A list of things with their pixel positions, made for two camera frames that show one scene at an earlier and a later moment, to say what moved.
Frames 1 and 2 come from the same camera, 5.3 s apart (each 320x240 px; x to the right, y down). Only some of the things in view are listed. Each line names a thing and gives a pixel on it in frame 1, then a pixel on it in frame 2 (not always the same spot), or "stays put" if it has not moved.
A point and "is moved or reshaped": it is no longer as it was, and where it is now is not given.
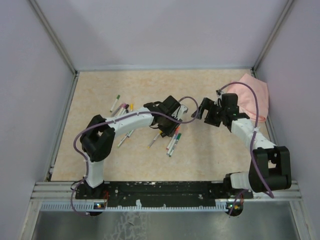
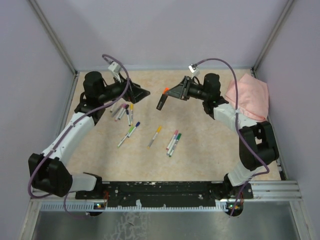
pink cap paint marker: [168, 147] stays put
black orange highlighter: [163, 134] is moved or reshaped
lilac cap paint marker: [172, 144] stays put
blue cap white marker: [130, 133] stays put
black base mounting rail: [164, 192] stays put
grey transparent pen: [118, 108] stays put
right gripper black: [208, 105] to [181, 91]
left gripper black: [170, 131] to [135, 93]
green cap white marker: [114, 103] stays put
